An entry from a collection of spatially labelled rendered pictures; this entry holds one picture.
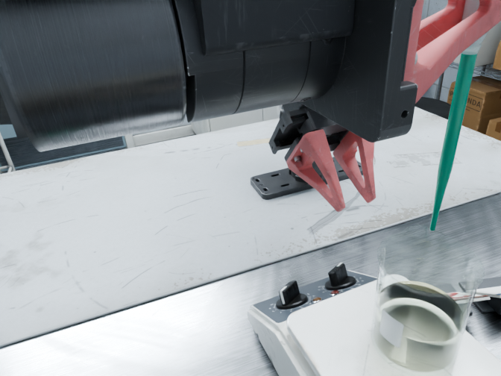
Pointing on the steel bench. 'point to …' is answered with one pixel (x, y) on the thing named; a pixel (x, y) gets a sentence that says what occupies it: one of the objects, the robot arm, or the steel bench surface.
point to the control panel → (268, 307)
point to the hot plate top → (300, 336)
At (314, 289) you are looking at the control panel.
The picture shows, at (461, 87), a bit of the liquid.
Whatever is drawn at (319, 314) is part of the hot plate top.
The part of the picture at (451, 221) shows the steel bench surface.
